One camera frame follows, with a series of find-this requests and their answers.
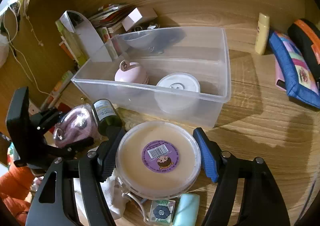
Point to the small floral card box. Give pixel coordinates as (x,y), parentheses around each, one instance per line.
(161,212)

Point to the blue patchwork fabric pouch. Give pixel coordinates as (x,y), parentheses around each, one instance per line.
(299,81)

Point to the orange cloth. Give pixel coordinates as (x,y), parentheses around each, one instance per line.
(15,186)

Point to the dark green glass bottle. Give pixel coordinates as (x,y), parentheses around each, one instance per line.
(106,116)

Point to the small white cardboard box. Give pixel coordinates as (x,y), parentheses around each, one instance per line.
(138,16)

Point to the cream yellow lotion bottle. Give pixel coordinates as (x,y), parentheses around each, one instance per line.
(263,28)

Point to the stack of books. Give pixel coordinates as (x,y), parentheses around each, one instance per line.
(108,20)

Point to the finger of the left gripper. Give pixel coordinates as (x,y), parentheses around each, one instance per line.
(69,151)

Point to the beige slime tub purple sticker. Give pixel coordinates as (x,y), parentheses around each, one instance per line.
(158,160)

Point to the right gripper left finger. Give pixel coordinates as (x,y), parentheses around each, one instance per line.
(54,202)

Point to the white lidded round container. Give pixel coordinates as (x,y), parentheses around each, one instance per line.
(178,93)

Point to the black orange zip case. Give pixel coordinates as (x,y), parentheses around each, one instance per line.
(305,35)

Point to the white drawstring cloth bag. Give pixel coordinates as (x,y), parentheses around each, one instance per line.
(115,194)

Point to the clear plastic storage bin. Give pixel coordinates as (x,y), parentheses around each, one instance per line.
(199,51)

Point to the pink round compact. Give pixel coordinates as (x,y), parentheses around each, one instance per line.
(132,72)

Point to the pink phone under pouch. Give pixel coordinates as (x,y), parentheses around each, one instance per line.
(279,78)

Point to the orange green tube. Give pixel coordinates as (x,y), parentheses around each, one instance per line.
(57,90)

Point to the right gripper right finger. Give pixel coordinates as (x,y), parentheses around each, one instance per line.
(262,202)

